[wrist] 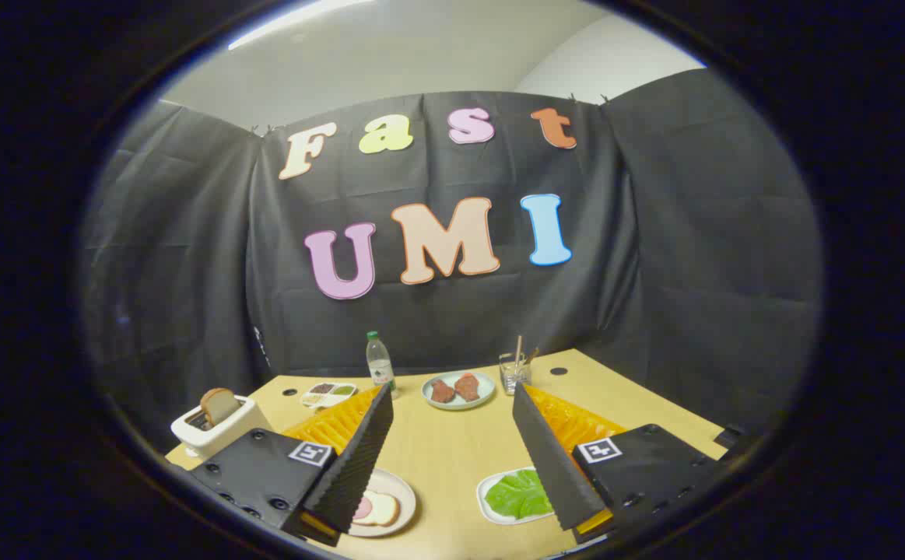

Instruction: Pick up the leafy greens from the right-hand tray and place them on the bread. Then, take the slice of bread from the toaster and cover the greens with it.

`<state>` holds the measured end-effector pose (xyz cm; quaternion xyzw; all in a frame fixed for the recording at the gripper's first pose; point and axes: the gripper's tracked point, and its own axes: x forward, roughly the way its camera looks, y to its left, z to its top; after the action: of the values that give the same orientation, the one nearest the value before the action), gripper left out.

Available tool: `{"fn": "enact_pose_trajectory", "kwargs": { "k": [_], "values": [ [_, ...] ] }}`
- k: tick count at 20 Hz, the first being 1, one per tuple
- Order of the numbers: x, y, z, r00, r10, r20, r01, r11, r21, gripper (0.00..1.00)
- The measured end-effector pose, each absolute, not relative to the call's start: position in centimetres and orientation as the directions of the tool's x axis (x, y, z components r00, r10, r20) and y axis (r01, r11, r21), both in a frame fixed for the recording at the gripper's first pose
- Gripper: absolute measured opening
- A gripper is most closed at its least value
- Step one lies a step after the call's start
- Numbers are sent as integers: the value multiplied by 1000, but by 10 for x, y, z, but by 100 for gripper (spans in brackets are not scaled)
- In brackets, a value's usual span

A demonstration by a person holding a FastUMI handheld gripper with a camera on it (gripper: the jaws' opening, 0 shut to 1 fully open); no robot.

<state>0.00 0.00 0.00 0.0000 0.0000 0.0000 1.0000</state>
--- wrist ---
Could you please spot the round cream plate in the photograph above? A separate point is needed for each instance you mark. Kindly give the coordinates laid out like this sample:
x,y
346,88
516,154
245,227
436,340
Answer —
x,y
399,498

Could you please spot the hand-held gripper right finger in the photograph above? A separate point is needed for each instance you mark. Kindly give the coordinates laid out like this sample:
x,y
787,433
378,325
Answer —
x,y
552,459

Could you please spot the red meat slice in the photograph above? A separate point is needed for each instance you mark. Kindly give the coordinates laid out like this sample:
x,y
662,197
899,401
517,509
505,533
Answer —
x,y
442,390
468,386

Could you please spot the white toaster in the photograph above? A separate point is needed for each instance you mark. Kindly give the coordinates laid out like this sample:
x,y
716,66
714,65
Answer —
x,y
215,432

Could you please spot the pale plate with meat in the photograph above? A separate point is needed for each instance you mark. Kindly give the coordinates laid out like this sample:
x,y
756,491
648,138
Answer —
x,y
458,390

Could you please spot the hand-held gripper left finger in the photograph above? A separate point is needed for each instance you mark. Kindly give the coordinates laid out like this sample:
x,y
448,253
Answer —
x,y
359,459

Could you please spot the clear glass cup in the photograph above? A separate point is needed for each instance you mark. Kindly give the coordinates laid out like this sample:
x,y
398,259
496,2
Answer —
x,y
514,375

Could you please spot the wooden stick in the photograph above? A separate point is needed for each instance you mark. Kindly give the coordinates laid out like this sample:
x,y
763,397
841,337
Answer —
x,y
518,350

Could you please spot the toast bread slice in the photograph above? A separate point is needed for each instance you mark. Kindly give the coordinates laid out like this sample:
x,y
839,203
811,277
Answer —
x,y
220,405

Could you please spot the black backdrop cloth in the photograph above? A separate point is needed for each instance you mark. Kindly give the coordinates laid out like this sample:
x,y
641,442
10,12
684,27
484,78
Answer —
x,y
452,233

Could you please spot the clear plastic water bottle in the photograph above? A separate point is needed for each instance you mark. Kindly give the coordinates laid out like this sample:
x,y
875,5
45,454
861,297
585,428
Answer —
x,y
380,365

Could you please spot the white lettuce dish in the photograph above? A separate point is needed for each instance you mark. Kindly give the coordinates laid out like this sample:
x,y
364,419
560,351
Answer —
x,y
491,490

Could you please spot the bread slice with ham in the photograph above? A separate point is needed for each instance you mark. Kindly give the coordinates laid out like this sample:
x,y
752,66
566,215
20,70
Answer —
x,y
378,509

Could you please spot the white condiment dish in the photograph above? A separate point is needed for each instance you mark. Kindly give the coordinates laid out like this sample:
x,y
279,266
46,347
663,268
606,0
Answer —
x,y
327,393

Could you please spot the green lettuce leaf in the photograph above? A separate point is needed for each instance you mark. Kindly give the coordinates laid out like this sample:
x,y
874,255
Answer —
x,y
518,494

